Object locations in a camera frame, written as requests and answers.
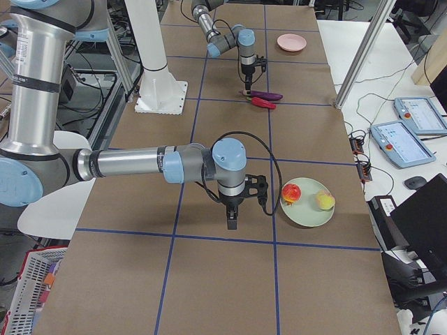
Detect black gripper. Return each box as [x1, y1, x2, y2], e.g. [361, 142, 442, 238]
[241, 64, 254, 96]
[219, 192, 244, 230]

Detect purple eggplant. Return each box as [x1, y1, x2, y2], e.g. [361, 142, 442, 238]
[239, 90, 283, 101]

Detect red apple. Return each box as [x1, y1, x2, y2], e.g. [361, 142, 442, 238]
[281, 183, 302, 204]

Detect peach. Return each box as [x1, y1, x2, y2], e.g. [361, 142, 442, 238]
[315, 190, 335, 210]

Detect red chili pepper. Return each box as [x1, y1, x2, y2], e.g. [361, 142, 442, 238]
[247, 97, 277, 110]

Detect pink plate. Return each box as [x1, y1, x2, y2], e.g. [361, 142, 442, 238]
[277, 33, 307, 52]

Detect green plate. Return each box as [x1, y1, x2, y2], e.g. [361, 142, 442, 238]
[281, 177, 335, 228]

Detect black power adapter box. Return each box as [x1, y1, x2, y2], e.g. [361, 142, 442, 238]
[367, 195, 409, 251]

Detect near teach pendant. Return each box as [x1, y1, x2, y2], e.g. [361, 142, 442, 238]
[370, 121, 436, 168]

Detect teach pendant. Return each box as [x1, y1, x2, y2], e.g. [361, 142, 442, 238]
[370, 121, 436, 168]
[394, 97, 446, 135]

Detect far teach pendant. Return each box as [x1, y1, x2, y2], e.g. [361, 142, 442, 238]
[394, 97, 446, 135]

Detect white chair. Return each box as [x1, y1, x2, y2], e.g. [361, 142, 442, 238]
[17, 131, 95, 240]

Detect black computer mouse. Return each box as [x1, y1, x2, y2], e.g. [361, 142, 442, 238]
[404, 176, 427, 191]

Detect black monitor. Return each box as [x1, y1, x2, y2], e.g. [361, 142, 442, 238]
[391, 173, 446, 280]

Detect white plastic basket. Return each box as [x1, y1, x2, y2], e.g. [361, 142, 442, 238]
[1, 246, 67, 334]

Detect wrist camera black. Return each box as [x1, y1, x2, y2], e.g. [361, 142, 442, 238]
[253, 55, 268, 73]
[243, 174, 268, 209]

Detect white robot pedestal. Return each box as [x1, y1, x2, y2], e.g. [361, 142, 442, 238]
[125, 0, 188, 115]

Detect aluminium frame post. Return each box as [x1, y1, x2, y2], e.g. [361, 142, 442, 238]
[334, 0, 396, 110]

